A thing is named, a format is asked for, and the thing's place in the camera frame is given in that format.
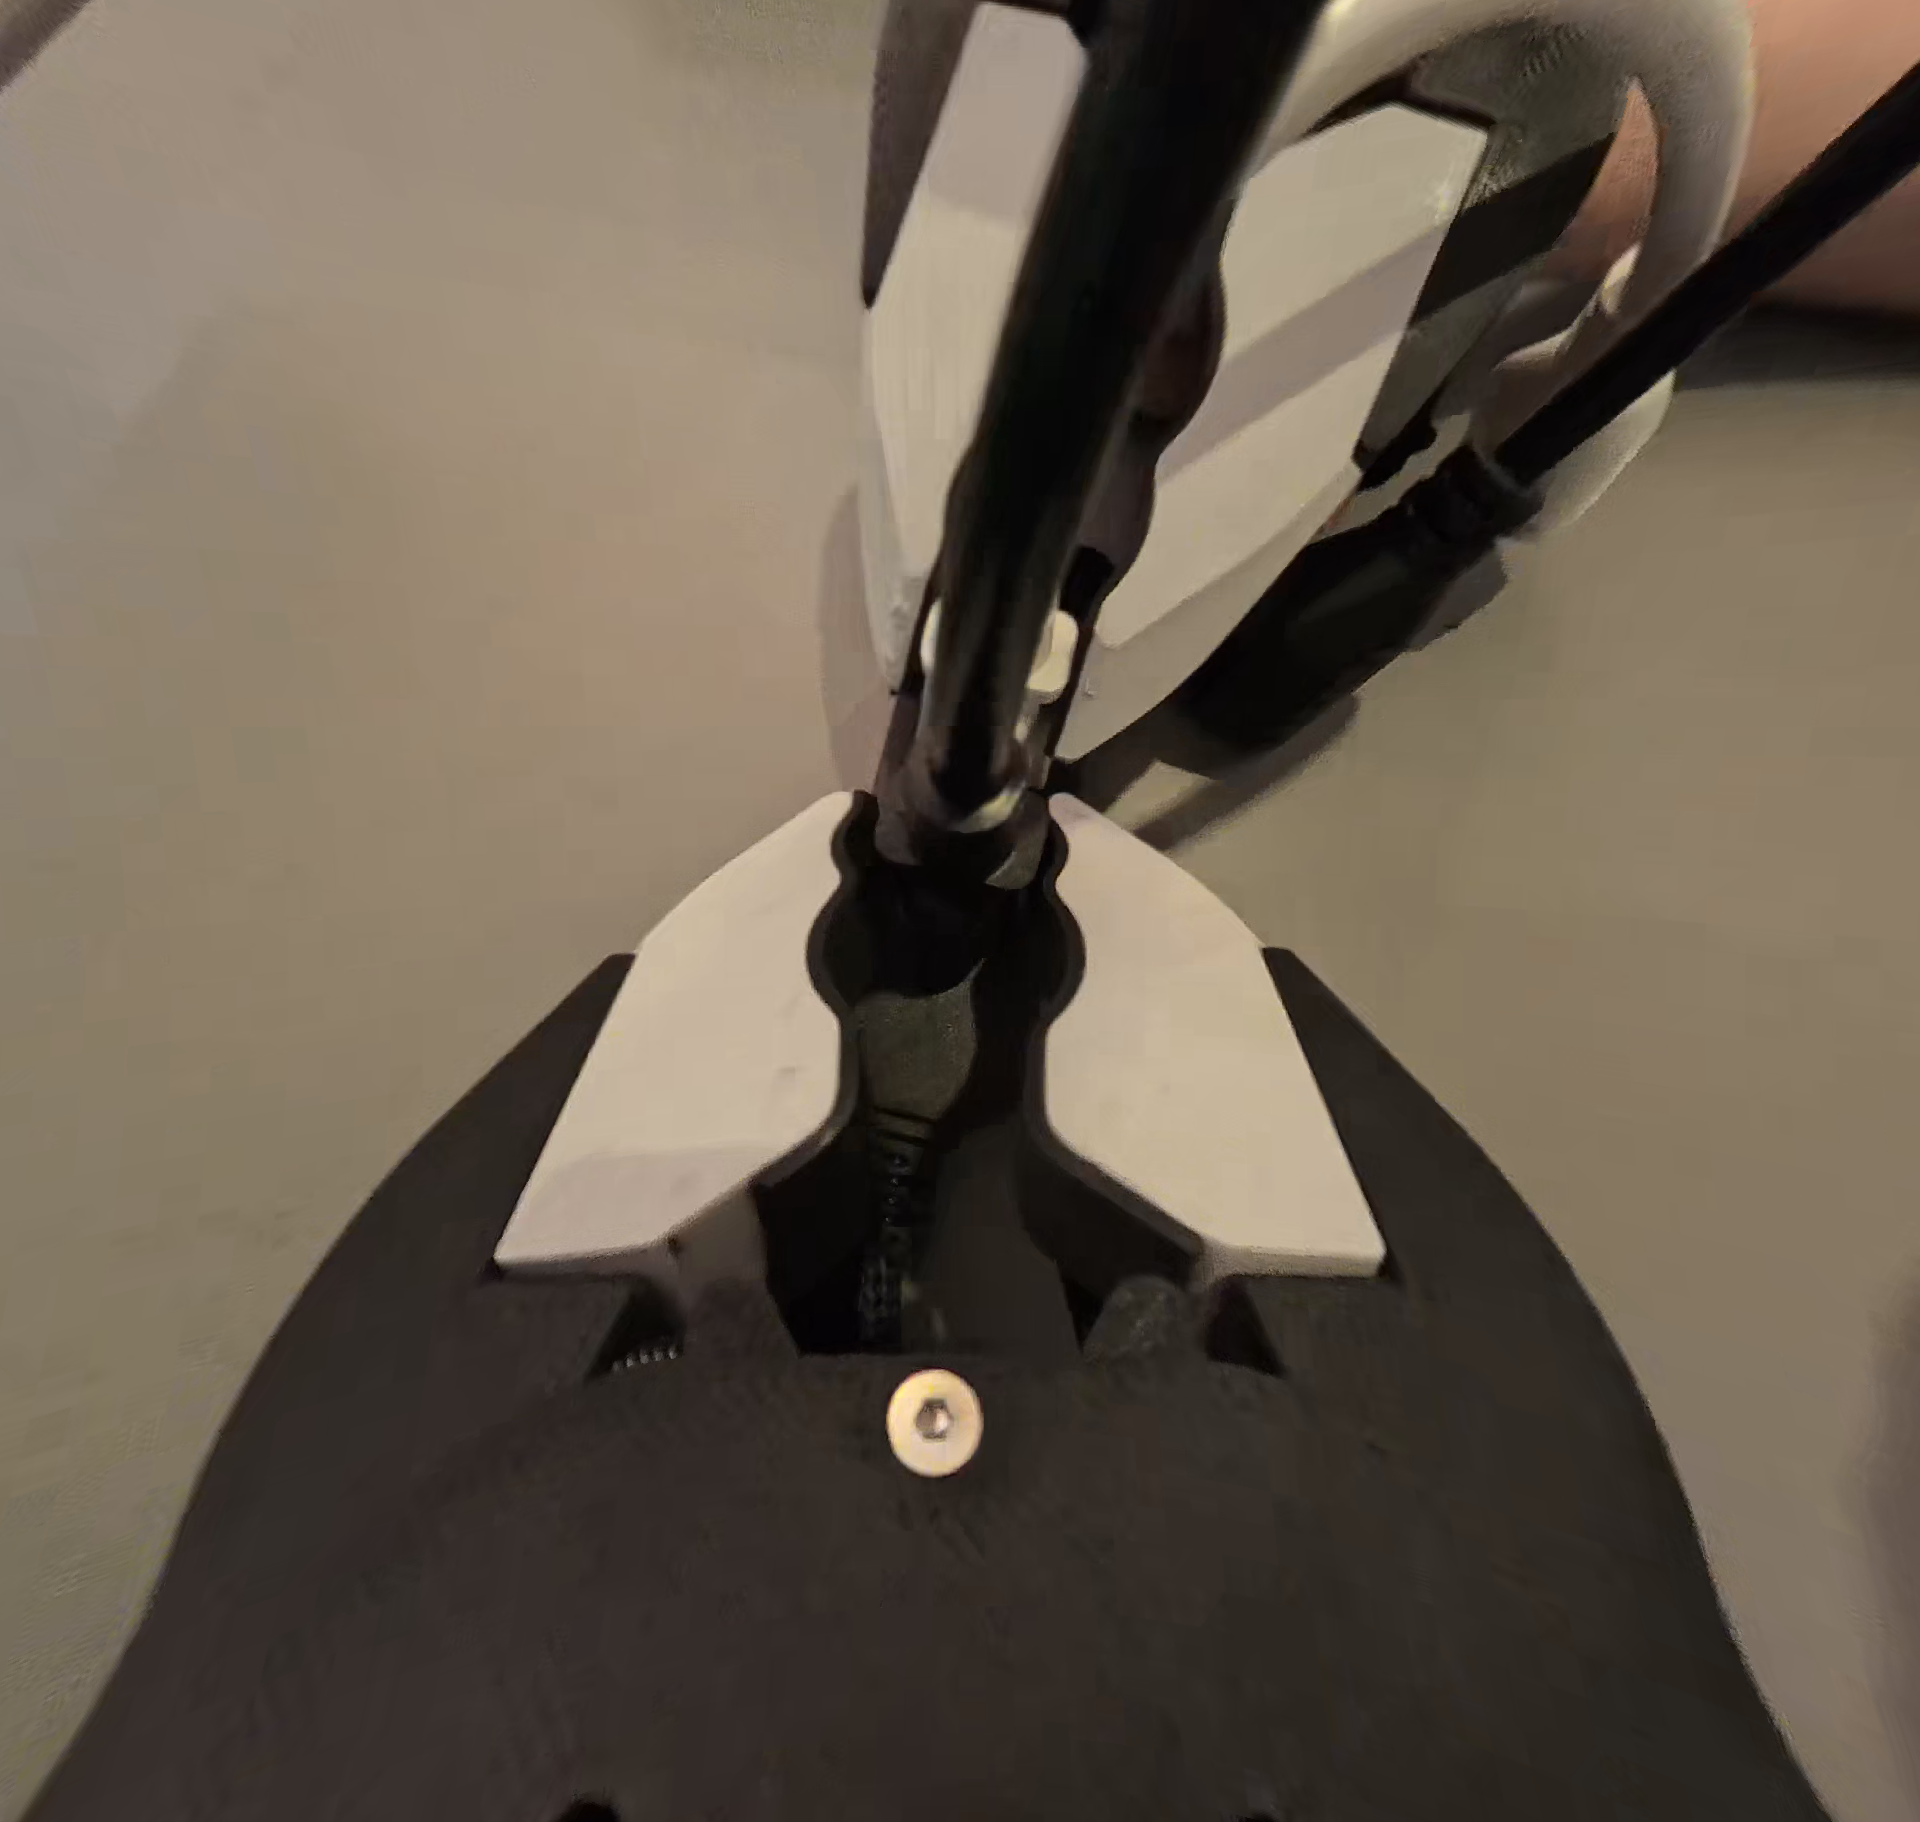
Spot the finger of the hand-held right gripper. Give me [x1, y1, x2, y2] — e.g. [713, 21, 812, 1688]
[1051, 104, 1493, 764]
[818, 0, 1097, 745]

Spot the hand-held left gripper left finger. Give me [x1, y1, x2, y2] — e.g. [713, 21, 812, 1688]
[492, 791, 883, 1293]

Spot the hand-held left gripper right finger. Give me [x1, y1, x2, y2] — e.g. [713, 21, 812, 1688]
[1028, 792, 1392, 1299]

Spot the black power strip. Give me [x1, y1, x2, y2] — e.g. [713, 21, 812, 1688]
[818, 683, 1079, 1119]

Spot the black braided strip cable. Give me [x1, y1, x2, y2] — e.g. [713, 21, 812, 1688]
[855, 1103, 948, 1357]

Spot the person's right forearm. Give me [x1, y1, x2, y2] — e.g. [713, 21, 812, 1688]
[1709, 0, 1920, 313]

